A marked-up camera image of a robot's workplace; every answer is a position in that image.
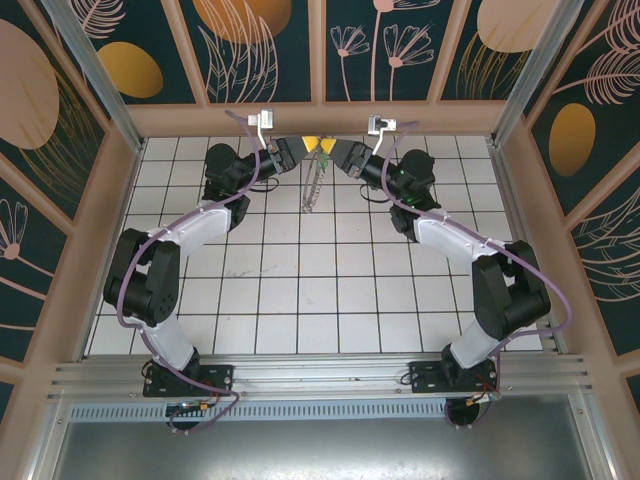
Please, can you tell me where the wall panel with flower outlines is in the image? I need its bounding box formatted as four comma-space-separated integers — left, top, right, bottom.
324, 0, 450, 103

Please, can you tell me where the wall panel with gold lines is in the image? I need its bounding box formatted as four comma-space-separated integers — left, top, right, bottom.
0, 17, 109, 221

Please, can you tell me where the grey metal sheet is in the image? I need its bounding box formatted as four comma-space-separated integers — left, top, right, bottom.
49, 394, 591, 480

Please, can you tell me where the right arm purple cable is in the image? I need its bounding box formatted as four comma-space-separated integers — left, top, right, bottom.
380, 119, 574, 396

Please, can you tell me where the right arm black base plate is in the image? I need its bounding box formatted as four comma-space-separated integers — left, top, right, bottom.
408, 359, 501, 401

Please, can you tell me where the wall panel with feather outlines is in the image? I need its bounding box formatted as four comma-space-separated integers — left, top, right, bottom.
571, 184, 640, 357

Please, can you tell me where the aluminium corner post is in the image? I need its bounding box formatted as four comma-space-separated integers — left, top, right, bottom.
42, 0, 146, 154
489, 0, 586, 146

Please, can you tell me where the wall panel with leaf outlines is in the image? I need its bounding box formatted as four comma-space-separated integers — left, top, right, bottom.
192, 0, 314, 105

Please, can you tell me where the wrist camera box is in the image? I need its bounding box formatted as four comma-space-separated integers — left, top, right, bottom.
247, 110, 276, 149
366, 114, 401, 154

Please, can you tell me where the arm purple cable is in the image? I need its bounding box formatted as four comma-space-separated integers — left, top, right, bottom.
117, 108, 271, 437
380, 119, 574, 396

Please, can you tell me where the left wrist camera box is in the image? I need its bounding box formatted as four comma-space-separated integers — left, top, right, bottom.
247, 110, 276, 149

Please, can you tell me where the silver metal chain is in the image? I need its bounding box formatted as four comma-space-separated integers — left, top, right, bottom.
299, 134, 334, 215

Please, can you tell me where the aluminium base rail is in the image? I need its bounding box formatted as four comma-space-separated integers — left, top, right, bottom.
47, 352, 596, 404

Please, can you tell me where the aluminium front frame bar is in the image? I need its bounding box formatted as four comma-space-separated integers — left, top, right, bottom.
567, 384, 621, 480
27, 402, 71, 480

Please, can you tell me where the slotted grey cable duct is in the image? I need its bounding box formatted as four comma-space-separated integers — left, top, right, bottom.
64, 402, 451, 422

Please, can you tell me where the wall panel with golden oval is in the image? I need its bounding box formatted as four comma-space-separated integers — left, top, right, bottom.
67, 0, 197, 106

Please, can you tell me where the wall panel with pale disc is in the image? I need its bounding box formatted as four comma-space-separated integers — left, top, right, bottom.
438, 0, 554, 103

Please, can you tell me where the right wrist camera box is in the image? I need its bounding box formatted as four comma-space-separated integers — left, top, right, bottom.
366, 114, 401, 154

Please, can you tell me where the wall panel oval and feather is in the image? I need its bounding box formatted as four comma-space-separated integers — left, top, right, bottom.
528, 0, 640, 217

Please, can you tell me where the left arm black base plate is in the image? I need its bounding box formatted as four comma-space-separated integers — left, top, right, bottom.
143, 364, 236, 399

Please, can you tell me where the aluminium side rail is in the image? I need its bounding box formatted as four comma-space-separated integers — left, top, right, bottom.
487, 135, 569, 359

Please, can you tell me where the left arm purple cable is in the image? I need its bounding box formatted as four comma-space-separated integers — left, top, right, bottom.
117, 108, 271, 437

